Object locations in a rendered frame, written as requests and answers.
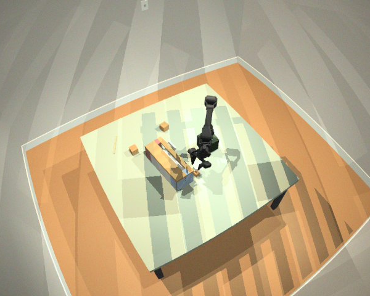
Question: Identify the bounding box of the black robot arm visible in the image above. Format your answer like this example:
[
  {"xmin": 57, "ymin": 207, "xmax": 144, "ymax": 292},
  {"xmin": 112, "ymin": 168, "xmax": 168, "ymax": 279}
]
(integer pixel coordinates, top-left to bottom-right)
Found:
[{"xmin": 199, "ymin": 95, "xmax": 218, "ymax": 158}]

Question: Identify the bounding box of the orange cube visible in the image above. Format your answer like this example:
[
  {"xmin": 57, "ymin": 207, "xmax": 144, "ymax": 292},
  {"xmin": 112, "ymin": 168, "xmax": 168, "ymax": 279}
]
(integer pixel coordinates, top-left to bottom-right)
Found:
[
  {"xmin": 159, "ymin": 121, "xmax": 169, "ymax": 132},
  {"xmin": 129, "ymin": 144, "xmax": 139, "ymax": 156}
]

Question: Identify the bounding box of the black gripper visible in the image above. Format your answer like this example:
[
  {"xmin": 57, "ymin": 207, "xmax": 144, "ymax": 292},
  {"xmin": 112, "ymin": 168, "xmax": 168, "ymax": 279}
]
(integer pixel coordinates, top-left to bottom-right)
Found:
[{"xmin": 187, "ymin": 147, "xmax": 212, "ymax": 171}]

